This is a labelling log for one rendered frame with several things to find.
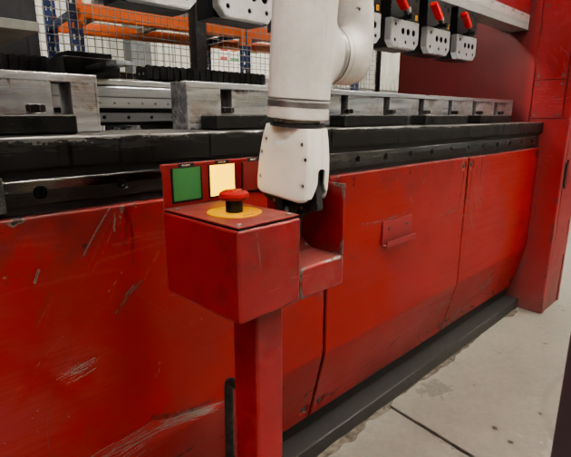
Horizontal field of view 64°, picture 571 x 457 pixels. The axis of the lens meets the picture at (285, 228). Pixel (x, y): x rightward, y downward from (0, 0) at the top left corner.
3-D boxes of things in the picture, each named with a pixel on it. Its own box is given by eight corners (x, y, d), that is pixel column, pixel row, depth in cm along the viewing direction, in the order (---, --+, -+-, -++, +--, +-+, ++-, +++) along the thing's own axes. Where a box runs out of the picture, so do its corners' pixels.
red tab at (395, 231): (387, 247, 125) (388, 223, 124) (381, 246, 127) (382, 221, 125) (415, 238, 135) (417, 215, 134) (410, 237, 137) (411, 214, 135)
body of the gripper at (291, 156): (252, 111, 63) (248, 191, 66) (307, 119, 56) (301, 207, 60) (289, 112, 68) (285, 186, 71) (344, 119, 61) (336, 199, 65)
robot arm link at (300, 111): (252, 96, 62) (251, 119, 63) (300, 101, 56) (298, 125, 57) (295, 98, 67) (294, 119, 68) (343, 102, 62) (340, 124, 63)
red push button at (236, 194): (232, 221, 57) (231, 193, 56) (212, 217, 60) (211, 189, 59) (256, 217, 60) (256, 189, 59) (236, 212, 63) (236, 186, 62)
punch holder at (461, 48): (455, 57, 158) (459, 5, 154) (432, 60, 164) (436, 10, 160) (474, 61, 168) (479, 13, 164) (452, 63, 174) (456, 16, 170)
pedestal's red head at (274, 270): (240, 326, 54) (236, 175, 50) (167, 291, 65) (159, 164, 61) (343, 283, 68) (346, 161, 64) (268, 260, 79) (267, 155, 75)
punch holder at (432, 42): (425, 52, 144) (430, -5, 141) (402, 54, 150) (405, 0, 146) (449, 56, 155) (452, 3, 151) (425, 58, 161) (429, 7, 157)
